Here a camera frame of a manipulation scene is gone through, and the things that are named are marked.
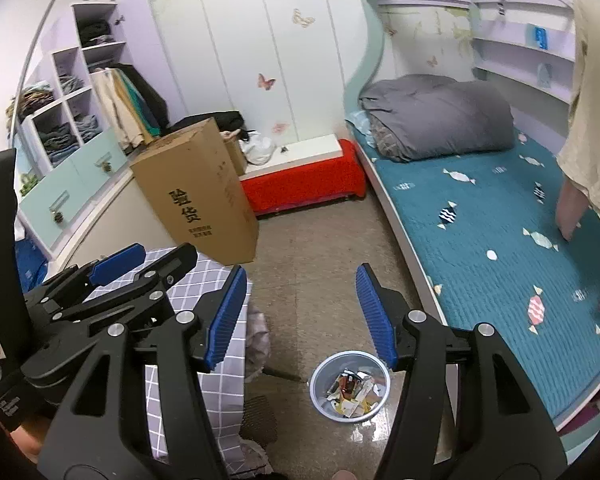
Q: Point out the blue plastic basin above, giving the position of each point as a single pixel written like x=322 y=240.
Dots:
x=316 y=390

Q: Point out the small butterfly sticker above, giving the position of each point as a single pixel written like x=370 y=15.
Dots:
x=432 y=60

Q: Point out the blue plastic bag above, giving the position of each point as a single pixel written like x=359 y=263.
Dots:
x=30 y=262

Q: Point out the black jacket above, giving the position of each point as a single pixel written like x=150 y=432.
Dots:
x=215 y=122

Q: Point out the grey folded clothes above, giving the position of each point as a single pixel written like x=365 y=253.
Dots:
x=70 y=81

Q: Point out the pale pink butterfly sticker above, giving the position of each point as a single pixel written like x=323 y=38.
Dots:
x=279 y=127

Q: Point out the pinecone ornament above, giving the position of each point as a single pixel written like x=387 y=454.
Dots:
x=57 y=216
x=105 y=165

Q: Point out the grey crumpled cloth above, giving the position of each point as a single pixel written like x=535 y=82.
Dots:
x=257 y=345

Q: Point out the lilac stair shelf unit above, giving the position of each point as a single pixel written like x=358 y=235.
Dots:
x=62 y=57

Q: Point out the white board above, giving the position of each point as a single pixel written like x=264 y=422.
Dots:
x=305 y=152

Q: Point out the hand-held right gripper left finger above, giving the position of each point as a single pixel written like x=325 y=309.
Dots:
x=225 y=320

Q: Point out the folded blue jeans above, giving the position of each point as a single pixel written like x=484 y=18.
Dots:
x=87 y=124

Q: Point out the beige butterfly sticker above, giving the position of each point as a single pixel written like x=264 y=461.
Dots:
x=302 y=19

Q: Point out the cream hanging jacket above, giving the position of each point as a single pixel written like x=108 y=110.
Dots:
x=112 y=105

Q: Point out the mint green bunk bed frame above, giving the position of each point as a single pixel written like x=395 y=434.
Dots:
x=370 y=50

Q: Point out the person's leg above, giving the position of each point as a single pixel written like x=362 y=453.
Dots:
x=345 y=475

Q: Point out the pile of mixed discarded packaging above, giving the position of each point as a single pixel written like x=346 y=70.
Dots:
x=352 y=392

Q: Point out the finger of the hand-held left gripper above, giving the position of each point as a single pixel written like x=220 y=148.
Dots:
x=115 y=260
x=180 y=260

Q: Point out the grey metal handrail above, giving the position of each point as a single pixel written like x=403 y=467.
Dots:
x=40 y=25

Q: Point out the black folded clothes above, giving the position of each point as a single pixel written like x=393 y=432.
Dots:
x=95 y=31

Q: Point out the small blue box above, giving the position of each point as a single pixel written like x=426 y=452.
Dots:
x=539 y=36

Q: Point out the white wardrobe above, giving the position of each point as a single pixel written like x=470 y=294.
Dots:
x=240 y=35

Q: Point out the mint green drawer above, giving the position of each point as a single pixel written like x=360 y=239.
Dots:
x=42 y=195
x=92 y=152

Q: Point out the white plastic bag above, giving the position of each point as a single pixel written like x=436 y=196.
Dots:
x=257 y=149

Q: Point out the lilac wall shelf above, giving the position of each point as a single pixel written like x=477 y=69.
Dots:
x=510 y=55

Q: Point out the green plastic ornament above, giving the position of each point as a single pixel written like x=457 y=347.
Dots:
x=27 y=183

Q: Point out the dark folded clothes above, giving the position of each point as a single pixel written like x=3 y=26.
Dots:
x=55 y=137

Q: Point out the person's left forearm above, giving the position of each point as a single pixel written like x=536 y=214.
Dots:
x=26 y=441

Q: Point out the black hanging coat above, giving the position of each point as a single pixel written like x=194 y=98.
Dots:
x=147 y=87

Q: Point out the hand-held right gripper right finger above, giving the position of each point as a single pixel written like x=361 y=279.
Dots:
x=375 y=320

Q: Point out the red covered bench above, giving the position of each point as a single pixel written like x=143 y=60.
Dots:
x=300 y=187

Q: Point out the large cardboard box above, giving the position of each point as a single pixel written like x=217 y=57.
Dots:
x=195 y=200

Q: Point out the round table checked purple cloth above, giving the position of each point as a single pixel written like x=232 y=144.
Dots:
x=225 y=410

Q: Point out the pile of mixed clothes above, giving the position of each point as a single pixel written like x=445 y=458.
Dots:
x=30 y=100

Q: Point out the teal hanging garment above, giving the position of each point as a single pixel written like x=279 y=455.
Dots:
x=147 y=115

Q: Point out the grey quilt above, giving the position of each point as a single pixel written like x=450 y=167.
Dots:
x=440 y=115

